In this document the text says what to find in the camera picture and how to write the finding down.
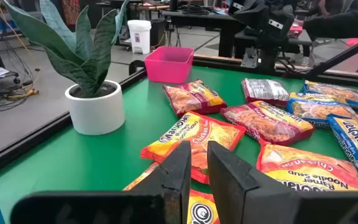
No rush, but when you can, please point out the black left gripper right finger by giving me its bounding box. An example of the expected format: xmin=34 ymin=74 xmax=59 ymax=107
xmin=206 ymin=140 xmax=358 ymax=224

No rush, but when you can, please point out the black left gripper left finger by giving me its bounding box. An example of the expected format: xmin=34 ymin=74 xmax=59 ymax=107
xmin=9 ymin=140 xmax=193 ymax=224

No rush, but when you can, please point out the orange chicken noodle pack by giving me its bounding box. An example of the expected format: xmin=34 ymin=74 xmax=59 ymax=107
xmin=140 ymin=111 xmax=247 ymax=185
xmin=255 ymin=139 xmax=358 ymax=193
xmin=122 ymin=161 xmax=221 ymax=224

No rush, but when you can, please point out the red beef noodle pack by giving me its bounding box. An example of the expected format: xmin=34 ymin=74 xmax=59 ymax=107
xmin=241 ymin=78 xmax=290 ymax=108
xmin=220 ymin=100 xmax=315 ymax=147
xmin=162 ymin=79 xmax=228 ymax=118

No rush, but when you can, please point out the blue soy sauce noodle pack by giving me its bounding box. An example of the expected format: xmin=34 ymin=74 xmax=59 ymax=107
xmin=286 ymin=92 xmax=358 ymax=129
xmin=326 ymin=114 xmax=358 ymax=177
xmin=301 ymin=80 xmax=358 ymax=110

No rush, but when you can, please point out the snake plant in white pot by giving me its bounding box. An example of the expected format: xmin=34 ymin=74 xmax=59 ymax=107
xmin=2 ymin=0 xmax=130 ymax=136

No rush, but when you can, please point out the pink plastic bin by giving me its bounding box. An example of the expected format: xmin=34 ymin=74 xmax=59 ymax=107
xmin=144 ymin=46 xmax=195 ymax=85

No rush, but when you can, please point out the white trash bin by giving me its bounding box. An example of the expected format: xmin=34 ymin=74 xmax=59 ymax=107
xmin=127 ymin=19 xmax=152 ymax=55

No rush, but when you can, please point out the black waste bin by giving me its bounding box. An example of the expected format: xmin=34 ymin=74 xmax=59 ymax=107
xmin=150 ymin=17 xmax=167 ymax=48

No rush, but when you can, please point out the black computer desk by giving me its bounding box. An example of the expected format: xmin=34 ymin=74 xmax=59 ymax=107
xmin=162 ymin=11 xmax=313 ymax=60

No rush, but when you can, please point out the small red device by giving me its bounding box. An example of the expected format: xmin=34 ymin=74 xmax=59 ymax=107
xmin=287 ymin=24 xmax=304 ymax=39

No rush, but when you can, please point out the person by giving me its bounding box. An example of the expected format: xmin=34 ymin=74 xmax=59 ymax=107
xmin=293 ymin=5 xmax=358 ymax=40

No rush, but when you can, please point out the black cable coil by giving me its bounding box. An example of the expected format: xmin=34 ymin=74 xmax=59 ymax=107
xmin=181 ymin=2 xmax=211 ymax=16

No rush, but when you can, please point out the yellow floor cable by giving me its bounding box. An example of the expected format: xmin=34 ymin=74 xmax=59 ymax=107
xmin=0 ymin=0 xmax=40 ymax=100

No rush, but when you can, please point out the black floor cable tangle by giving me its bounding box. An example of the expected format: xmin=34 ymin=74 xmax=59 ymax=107
xmin=0 ymin=39 xmax=40 ymax=110

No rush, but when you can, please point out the red patterned wall tapestry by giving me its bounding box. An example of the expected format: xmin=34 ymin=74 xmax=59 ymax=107
xmin=62 ymin=0 xmax=81 ymax=26

